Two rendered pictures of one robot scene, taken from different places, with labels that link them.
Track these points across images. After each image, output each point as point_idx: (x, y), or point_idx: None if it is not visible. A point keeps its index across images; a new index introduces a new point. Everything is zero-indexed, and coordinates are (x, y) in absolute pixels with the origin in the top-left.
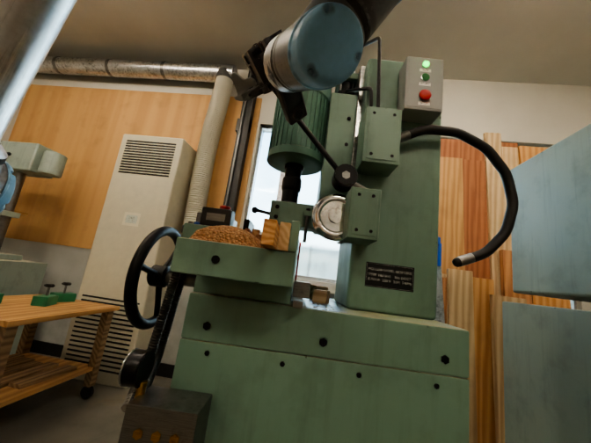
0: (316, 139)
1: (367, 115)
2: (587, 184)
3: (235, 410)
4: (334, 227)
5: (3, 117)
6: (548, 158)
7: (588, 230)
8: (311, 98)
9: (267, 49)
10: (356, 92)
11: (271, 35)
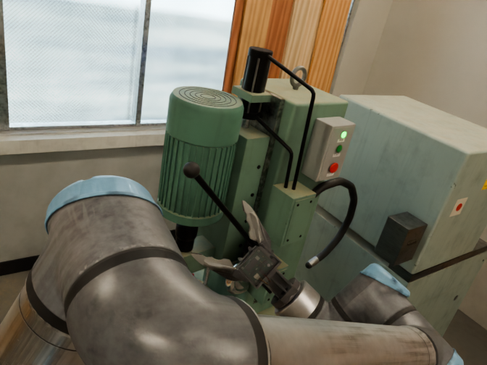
0: (241, 227)
1: (291, 208)
2: (385, 168)
3: None
4: (243, 285)
5: None
6: (372, 121)
7: (373, 198)
8: (227, 156)
9: (290, 316)
10: (265, 120)
11: (290, 296)
